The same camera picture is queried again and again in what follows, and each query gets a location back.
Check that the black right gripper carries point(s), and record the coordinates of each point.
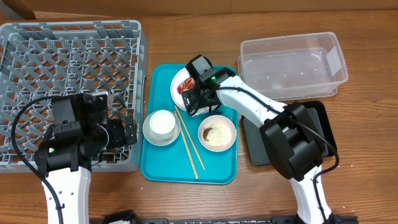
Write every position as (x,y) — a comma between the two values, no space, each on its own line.
(189,101)

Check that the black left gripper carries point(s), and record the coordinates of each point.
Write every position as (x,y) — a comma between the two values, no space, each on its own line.
(119,139)

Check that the grey shallow bowl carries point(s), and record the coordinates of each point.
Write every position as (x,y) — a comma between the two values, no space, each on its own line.
(159,142)

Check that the red snack wrapper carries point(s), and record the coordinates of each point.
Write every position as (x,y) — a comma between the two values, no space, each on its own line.
(186,85)

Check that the white paper cup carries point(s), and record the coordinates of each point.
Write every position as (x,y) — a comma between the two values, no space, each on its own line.
(162,124)

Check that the brown food scrap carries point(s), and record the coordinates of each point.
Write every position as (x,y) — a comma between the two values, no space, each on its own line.
(205,133)

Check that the pink bowl with rice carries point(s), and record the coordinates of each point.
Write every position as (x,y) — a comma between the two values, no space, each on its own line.
(224,120)

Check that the pile of rice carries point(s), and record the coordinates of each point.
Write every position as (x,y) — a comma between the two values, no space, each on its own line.
(219,136)

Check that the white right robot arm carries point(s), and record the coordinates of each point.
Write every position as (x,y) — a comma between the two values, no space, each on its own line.
(294,141)

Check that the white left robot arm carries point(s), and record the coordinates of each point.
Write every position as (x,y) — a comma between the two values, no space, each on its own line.
(66,165)

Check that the large white round plate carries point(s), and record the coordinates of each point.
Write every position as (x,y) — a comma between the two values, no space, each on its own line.
(179,77)

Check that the right wooden chopstick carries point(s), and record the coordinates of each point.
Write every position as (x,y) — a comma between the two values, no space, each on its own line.
(189,136)

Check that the wooden chopstick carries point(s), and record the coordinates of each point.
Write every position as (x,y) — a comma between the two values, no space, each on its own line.
(185,143)
(189,136)

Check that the teal plastic tray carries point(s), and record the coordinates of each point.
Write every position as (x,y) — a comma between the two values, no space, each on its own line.
(170,163)

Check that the left wooden chopstick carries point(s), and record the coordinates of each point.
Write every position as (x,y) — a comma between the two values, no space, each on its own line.
(185,143)

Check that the clear plastic bin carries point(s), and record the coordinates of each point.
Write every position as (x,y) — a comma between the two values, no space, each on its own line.
(293,67)

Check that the grey plastic dish rack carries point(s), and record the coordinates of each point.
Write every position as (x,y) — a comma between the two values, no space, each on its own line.
(64,58)

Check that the black plastic tray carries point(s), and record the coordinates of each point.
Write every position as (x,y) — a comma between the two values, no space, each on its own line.
(257,152)

